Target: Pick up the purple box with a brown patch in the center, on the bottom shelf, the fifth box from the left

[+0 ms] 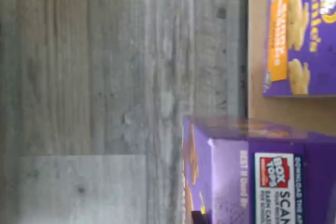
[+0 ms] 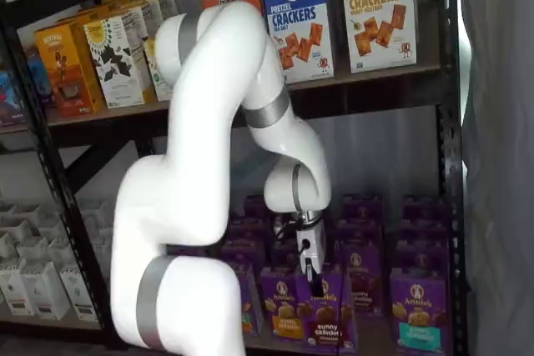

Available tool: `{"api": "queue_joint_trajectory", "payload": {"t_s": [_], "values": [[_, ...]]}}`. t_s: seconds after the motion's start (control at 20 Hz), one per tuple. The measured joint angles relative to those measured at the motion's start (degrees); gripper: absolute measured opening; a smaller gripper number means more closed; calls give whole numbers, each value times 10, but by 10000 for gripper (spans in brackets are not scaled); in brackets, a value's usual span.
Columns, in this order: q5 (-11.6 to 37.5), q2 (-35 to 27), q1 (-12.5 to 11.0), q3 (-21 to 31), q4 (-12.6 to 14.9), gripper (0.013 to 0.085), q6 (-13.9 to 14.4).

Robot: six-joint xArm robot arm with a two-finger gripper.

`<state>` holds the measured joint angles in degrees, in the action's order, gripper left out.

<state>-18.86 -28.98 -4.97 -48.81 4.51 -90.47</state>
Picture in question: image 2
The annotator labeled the black metal shelf rack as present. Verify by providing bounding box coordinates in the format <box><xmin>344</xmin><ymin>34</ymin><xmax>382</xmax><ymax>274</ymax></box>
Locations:
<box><xmin>0</xmin><ymin>0</ymin><xmax>471</xmax><ymax>356</ymax></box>

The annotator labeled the blue snack box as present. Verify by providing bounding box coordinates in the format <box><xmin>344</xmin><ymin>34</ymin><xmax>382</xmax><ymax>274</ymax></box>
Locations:
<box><xmin>0</xmin><ymin>67</ymin><xmax>31</xmax><ymax>128</ymax></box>

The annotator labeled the white carton box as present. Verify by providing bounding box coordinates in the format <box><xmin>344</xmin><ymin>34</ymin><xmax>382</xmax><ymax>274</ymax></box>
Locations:
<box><xmin>47</xmin><ymin>236</ymin><xmax>78</xmax><ymax>268</ymax></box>
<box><xmin>0</xmin><ymin>258</ymin><xmax>38</xmax><ymax>317</ymax></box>
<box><xmin>32</xmin><ymin>261</ymin><xmax>71</xmax><ymax>321</ymax></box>
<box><xmin>59</xmin><ymin>263</ymin><xmax>98</xmax><ymax>323</ymax></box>
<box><xmin>16</xmin><ymin>236</ymin><xmax>52</xmax><ymax>266</ymax></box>

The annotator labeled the purple box orange patch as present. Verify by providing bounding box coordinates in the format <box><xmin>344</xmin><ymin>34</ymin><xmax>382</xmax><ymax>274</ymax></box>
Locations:
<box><xmin>259</xmin><ymin>266</ymin><xmax>312</xmax><ymax>339</ymax></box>

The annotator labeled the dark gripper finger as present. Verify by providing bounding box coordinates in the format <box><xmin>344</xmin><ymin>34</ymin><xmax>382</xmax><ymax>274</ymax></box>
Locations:
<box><xmin>305</xmin><ymin>258</ymin><xmax>326</xmax><ymax>297</ymax></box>

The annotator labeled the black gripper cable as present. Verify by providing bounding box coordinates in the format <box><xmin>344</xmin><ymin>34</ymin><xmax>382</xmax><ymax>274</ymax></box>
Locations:
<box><xmin>273</xmin><ymin>213</ymin><xmax>312</xmax><ymax>258</ymax></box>

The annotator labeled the grey fabric curtain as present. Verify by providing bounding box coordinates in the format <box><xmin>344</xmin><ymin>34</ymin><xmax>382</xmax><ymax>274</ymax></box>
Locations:
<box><xmin>460</xmin><ymin>0</ymin><xmax>534</xmax><ymax>356</ymax></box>

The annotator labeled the purple snack box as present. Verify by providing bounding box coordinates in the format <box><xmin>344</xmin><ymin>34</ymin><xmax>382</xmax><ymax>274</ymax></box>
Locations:
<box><xmin>395</xmin><ymin>241</ymin><xmax>451</xmax><ymax>274</ymax></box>
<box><xmin>227</xmin><ymin>217</ymin><xmax>273</xmax><ymax>245</ymax></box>
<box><xmin>219</xmin><ymin>238</ymin><xmax>267</xmax><ymax>276</ymax></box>
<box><xmin>338</xmin><ymin>218</ymin><xmax>384</xmax><ymax>248</ymax></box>
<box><xmin>401</xmin><ymin>194</ymin><xmax>451</xmax><ymax>223</ymax></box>
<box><xmin>343</xmin><ymin>193</ymin><xmax>384</xmax><ymax>223</ymax></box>
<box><xmin>397</xmin><ymin>219</ymin><xmax>451</xmax><ymax>249</ymax></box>
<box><xmin>243</xmin><ymin>194</ymin><xmax>273</xmax><ymax>223</ymax></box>

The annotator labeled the white snack box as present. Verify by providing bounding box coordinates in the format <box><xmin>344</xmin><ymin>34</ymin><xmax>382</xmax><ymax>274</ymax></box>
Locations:
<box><xmin>143</xmin><ymin>37</ymin><xmax>175</xmax><ymax>103</ymax></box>
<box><xmin>137</xmin><ymin>0</ymin><xmax>184</xmax><ymax>40</ymax></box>

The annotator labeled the white box black sunflower print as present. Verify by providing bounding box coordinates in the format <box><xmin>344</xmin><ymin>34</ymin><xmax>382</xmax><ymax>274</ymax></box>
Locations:
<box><xmin>82</xmin><ymin>12</ymin><xmax>148</xmax><ymax>110</ymax></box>
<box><xmin>106</xmin><ymin>0</ymin><xmax>152</xmax><ymax>59</ymax></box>

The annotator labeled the orange snack box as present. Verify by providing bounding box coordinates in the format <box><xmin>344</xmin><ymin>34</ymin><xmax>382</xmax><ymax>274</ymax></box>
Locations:
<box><xmin>33</xmin><ymin>18</ymin><xmax>106</xmax><ymax>118</ymax></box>

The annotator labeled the purple box brown patch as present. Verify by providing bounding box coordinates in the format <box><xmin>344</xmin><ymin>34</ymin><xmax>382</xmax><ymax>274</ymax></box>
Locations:
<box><xmin>342</xmin><ymin>240</ymin><xmax>385</xmax><ymax>316</ymax></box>
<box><xmin>306</xmin><ymin>266</ymin><xmax>359</xmax><ymax>353</ymax></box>

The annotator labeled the yellow pretzel crackers box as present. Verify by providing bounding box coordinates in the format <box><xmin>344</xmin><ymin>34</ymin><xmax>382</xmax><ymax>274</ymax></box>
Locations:
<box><xmin>337</xmin><ymin>0</ymin><xmax>419</xmax><ymax>75</ymax></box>

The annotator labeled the purple box behind orange one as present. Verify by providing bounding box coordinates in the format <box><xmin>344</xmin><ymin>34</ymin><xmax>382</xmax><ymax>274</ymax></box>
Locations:
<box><xmin>270</xmin><ymin>239</ymin><xmax>300</xmax><ymax>273</ymax></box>

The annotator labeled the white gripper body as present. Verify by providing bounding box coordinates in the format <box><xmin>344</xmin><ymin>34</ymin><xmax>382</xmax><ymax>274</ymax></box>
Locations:
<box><xmin>295</xmin><ymin>222</ymin><xmax>328</xmax><ymax>277</ymax></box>

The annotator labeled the blue pretzel crackers box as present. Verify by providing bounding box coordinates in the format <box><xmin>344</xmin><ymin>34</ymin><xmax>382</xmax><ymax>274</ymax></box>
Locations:
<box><xmin>255</xmin><ymin>0</ymin><xmax>335</xmax><ymax>85</ymax></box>

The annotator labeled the purple box green patch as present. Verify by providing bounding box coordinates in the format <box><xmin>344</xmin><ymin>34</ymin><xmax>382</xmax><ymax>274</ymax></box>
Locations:
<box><xmin>236</xmin><ymin>263</ymin><xmax>264</xmax><ymax>337</ymax></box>

